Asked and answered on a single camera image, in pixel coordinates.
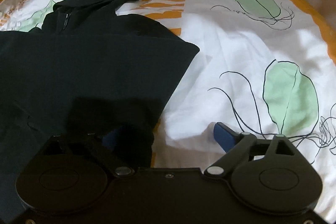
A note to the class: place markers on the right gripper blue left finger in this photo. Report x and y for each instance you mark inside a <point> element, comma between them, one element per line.
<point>109,140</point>

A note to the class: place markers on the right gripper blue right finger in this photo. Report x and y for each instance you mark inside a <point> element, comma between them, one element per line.
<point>225,136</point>

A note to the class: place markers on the black hooded sweatshirt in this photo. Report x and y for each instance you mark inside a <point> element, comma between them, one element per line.
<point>86,70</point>

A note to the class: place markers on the white leaf-patterned bed sheet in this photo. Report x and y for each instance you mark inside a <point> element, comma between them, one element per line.
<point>265,68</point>

